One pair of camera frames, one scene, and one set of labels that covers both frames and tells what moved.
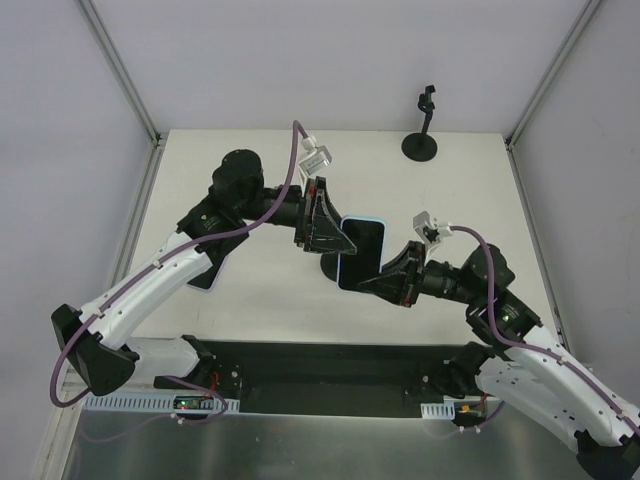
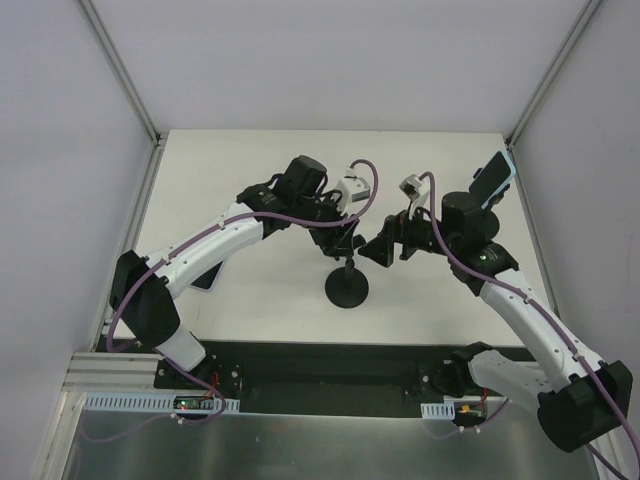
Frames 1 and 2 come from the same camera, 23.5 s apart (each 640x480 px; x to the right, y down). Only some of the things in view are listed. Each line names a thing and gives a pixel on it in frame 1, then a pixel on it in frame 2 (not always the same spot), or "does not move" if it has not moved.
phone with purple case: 216,254 does not move
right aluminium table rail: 537,249 does not move
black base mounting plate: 320,377 does not move
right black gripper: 413,273 -> 400,239
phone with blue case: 368,238 -> 493,179
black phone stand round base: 329,265 -> 347,287
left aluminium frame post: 122,71 does not move
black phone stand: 421,146 -> 483,224
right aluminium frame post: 549,73 does not move
